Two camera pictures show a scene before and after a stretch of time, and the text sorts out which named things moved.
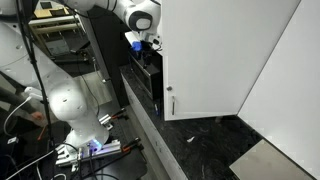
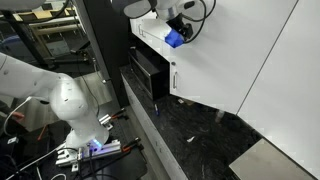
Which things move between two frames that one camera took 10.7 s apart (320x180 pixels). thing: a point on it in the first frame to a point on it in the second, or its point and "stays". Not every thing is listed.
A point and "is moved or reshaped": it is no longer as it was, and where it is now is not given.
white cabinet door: (284, 104) stays
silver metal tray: (266, 162) stays
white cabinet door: (213, 50) is moved or reshaped
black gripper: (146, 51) to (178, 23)
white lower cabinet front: (164, 165) stays
